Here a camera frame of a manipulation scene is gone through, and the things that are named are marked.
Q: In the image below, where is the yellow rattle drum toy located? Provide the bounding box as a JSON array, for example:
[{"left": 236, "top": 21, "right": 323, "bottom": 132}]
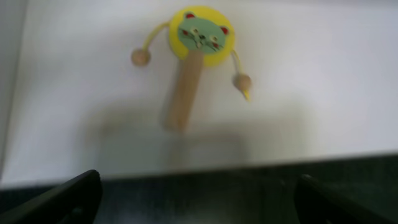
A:
[{"left": 130, "top": 5, "right": 252, "bottom": 133}]

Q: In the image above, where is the white shelf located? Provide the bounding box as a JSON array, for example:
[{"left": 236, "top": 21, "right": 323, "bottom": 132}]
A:
[{"left": 0, "top": 0, "right": 398, "bottom": 189}]

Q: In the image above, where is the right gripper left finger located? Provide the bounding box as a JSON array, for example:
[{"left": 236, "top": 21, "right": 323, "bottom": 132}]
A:
[{"left": 0, "top": 169, "right": 103, "bottom": 224}]

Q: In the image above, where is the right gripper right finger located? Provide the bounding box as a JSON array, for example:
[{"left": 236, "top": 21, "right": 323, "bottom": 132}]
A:
[{"left": 294, "top": 174, "right": 398, "bottom": 224}]

